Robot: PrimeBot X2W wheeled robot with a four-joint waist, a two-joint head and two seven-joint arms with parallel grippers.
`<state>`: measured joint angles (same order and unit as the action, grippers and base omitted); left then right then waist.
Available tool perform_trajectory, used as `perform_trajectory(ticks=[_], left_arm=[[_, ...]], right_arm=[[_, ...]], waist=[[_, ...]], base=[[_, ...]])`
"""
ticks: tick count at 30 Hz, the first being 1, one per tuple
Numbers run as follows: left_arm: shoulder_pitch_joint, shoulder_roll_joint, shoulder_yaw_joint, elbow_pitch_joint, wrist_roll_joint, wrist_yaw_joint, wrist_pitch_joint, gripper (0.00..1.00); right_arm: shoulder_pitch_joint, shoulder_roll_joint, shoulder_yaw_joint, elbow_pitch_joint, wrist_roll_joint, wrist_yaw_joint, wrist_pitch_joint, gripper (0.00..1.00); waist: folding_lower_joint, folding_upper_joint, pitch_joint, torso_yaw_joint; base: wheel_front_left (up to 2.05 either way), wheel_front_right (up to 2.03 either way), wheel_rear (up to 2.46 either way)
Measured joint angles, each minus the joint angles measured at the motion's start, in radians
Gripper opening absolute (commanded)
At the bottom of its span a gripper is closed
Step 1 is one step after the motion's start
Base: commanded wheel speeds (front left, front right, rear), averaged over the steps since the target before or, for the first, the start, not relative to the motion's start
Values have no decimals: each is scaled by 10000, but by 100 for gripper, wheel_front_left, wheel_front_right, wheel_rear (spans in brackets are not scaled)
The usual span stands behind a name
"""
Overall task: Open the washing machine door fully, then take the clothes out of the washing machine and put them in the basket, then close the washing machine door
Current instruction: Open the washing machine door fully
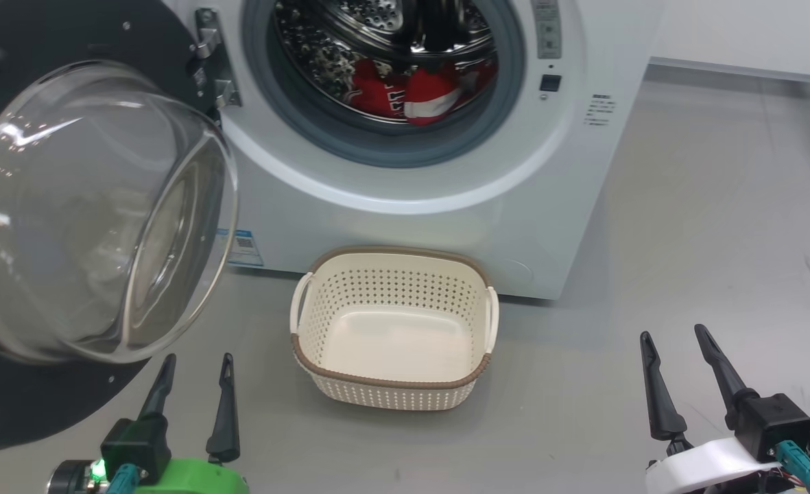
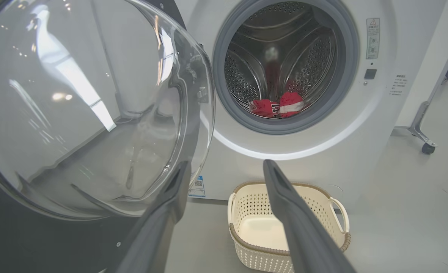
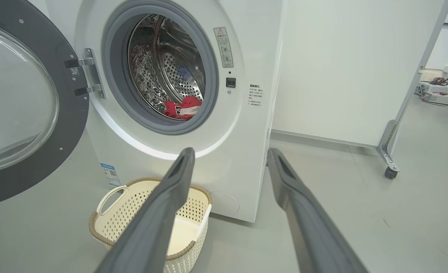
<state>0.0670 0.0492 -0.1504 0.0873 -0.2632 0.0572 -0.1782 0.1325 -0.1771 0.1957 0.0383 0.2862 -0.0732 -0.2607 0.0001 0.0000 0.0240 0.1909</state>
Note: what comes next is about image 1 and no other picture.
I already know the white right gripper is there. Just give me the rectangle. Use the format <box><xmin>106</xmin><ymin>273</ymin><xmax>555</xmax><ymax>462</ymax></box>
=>
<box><xmin>640</xmin><ymin>325</ymin><xmax>786</xmax><ymax>494</ymax></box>

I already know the stainless steel washing machine drum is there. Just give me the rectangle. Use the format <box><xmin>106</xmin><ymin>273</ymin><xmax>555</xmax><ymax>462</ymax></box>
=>
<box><xmin>274</xmin><ymin>0</ymin><xmax>498</xmax><ymax>124</ymax></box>

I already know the teal connector camera cable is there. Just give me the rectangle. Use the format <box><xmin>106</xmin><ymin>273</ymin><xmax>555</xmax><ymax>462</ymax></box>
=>
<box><xmin>106</xmin><ymin>463</ymin><xmax>138</xmax><ymax>494</ymax></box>
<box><xmin>775</xmin><ymin>440</ymin><xmax>810</xmax><ymax>494</ymax></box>

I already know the washer drum opening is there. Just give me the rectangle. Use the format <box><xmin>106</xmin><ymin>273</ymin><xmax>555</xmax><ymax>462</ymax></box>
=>
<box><xmin>240</xmin><ymin>0</ymin><xmax>527</xmax><ymax>169</ymax></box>

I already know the white front-load washing machine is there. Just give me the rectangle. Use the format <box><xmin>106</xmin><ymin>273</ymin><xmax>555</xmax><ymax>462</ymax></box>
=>
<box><xmin>165</xmin><ymin>0</ymin><xmax>666</xmax><ymax>301</ymax></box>

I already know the white partition board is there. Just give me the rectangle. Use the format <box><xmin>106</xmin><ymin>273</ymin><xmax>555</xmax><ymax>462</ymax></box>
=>
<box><xmin>648</xmin><ymin>0</ymin><xmax>810</xmax><ymax>84</ymax></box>

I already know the grey warning sticker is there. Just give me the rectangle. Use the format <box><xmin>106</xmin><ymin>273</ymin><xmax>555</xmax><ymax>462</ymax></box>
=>
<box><xmin>530</xmin><ymin>0</ymin><xmax>562</xmax><ymax>60</ymax></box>

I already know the black round glass washer door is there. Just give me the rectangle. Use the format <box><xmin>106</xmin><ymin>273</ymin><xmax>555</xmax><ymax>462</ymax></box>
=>
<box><xmin>0</xmin><ymin>0</ymin><xmax>239</xmax><ymax>454</ymax></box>

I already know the blue energy label sticker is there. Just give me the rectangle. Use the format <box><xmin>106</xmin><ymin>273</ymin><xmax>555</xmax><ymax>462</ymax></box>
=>
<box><xmin>216</xmin><ymin>228</ymin><xmax>265</xmax><ymax>268</ymax></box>

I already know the round white filter cover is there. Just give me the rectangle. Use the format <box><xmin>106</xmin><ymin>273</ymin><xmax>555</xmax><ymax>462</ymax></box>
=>
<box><xmin>490</xmin><ymin>257</ymin><xmax>534</xmax><ymax>283</ymax></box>

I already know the metal door hinge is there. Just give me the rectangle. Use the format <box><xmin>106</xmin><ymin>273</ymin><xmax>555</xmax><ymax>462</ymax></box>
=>
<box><xmin>194</xmin><ymin>7</ymin><xmax>243</xmax><ymax>110</ymax></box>

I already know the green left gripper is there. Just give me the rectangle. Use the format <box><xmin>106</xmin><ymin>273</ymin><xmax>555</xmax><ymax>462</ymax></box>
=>
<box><xmin>130</xmin><ymin>353</ymin><xmax>251</xmax><ymax>494</ymax></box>

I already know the cream perforated laundry basket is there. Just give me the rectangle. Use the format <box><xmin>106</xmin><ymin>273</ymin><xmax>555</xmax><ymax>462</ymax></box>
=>
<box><xmin>289</xmin><ymin>246</ymin><xmax>500</xmax><ymax>411</ymax></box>

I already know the red basketball jersey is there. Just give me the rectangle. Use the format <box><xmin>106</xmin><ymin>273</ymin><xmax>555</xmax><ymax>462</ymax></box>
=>
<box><xmin>345</xmin><ymin>58</ymin><xmax>498</xmax><ymax>126</ymax></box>

